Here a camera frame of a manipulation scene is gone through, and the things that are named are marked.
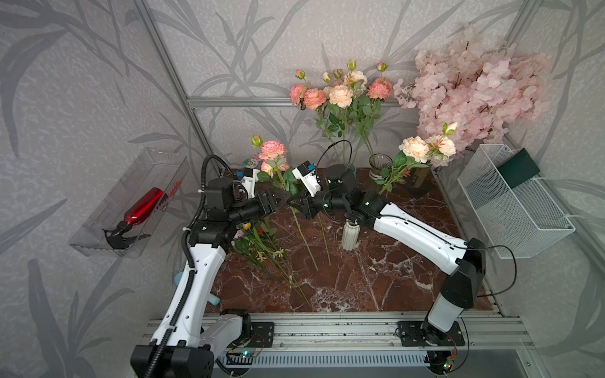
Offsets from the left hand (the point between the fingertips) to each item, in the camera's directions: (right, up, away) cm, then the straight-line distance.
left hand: (285, 199), depth 68 cm
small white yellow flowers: (-12, -22, +17) cm, 30 cm away
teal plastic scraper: (-26, -35, +11) cm, 45 cm away
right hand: (0, 0, +1) cm, 1 cm away
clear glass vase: (+34, +14, +28) cm, 47 cm away
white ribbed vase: (+21, -14, +16) cm, 30 cm away
